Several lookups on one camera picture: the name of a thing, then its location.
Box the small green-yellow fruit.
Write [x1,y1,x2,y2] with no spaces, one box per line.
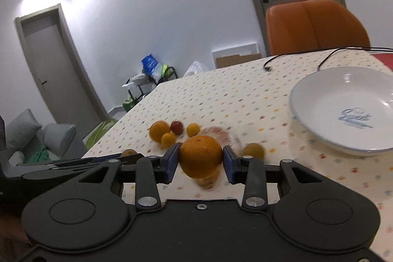
[242,143,265,160]

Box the small yellow citrus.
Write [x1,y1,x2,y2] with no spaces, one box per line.
[161,132,177,148]
[186,123,200,137]

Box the peeled pomelo segment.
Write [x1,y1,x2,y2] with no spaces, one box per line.
[198,126,243,154]

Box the large orange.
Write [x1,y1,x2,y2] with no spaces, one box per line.
[179,136,223,179]
[149,120,170,143]

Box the small brown fruit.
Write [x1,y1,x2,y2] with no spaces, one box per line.
[121,149,137,158]

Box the small red apple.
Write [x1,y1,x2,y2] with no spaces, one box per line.
[170,120,184,135]

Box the grey sofa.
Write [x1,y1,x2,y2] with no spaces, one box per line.
[1,108,87,166]

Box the green floor mat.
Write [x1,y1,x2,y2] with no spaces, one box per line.
[84,118,117,150]

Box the black shelf rack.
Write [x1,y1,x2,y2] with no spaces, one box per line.
[122,67,178,105]

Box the clear plastic bag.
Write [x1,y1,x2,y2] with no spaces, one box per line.
[183,61,210,77]

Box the blue plastic bag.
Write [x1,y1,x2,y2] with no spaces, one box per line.
[141,55,158,75]

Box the cardboard sheet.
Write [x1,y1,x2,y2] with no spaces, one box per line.
[216,53,262,69]

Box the grey side door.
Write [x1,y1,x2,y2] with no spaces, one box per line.
[14,4,108,122]

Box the white ceramic bowl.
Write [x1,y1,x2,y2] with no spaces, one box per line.
[289,67,392,156]

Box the orange leather chair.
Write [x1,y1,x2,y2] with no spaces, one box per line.
[265,0,370,55]

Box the red orange cartoon mat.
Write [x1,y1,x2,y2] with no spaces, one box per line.
[371,53,393,72]

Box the black usb cable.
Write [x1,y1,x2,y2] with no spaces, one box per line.
[263,46,348,73]

